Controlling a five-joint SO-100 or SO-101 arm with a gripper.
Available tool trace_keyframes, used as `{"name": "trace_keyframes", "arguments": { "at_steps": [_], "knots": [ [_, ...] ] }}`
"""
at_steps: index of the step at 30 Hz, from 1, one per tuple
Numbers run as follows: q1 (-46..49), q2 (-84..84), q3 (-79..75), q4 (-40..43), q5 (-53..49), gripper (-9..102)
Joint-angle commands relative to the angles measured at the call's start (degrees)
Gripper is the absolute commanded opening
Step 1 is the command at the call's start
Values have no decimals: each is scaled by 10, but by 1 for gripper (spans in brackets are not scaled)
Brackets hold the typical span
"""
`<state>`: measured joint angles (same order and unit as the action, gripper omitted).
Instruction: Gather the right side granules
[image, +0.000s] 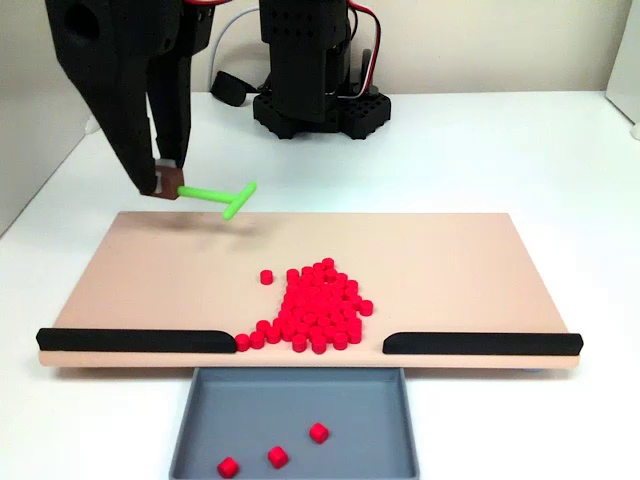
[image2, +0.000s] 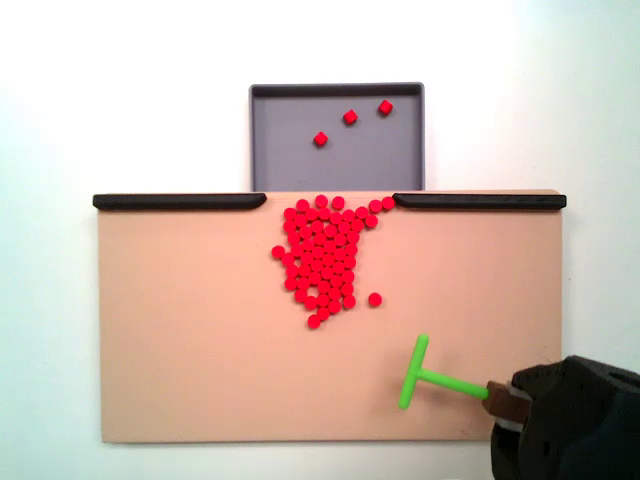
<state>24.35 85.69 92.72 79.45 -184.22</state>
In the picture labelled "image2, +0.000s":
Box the green T-shaped pusher tool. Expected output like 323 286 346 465
397 333 531 426

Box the pile of red granules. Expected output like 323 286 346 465
282 193 380 330

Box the grey shallow tray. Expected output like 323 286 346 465
248 82 426 193

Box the peach flat board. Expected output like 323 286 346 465
94 188 569 445

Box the black foam rail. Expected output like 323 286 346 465
392 192 568 210
92 193 268 211

